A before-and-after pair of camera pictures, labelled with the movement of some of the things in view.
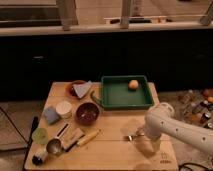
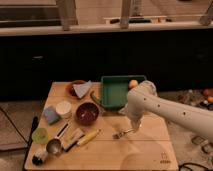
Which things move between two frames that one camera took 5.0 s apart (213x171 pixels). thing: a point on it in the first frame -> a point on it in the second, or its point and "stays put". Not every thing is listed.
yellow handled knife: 81,140 stays put
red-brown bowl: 87,114 stays put
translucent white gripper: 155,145 -> 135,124
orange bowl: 69,87 stays put
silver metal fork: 128,138 -> 118,135
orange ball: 133,84 stays put
